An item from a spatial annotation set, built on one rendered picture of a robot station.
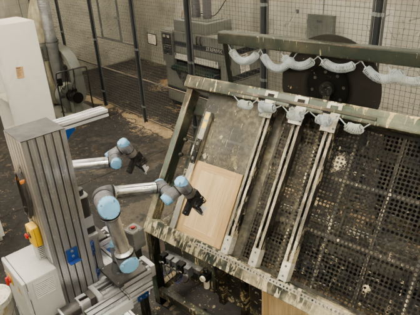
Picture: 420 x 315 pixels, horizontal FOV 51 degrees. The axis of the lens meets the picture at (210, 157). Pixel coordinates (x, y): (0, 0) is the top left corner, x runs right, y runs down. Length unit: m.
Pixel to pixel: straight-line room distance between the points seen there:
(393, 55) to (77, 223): 2.27
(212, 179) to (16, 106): 3.90
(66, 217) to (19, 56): 4.07
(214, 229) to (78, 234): 1.01
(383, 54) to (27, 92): 4.86
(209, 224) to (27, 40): 4.11
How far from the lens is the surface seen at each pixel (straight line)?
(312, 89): 3.52
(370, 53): 3.21
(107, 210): 2.45
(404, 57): 3.15
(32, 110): 6.71
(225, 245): 3.16
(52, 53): 8.57
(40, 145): 2.50
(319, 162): 2.91
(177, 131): 3.57
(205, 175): 3.37
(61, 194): 2.65
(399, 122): 2.79
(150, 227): 3.61
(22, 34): 6.50
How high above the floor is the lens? 2.92
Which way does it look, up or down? 27 degrees down
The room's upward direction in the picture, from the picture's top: 3 degrees counter-clockwise
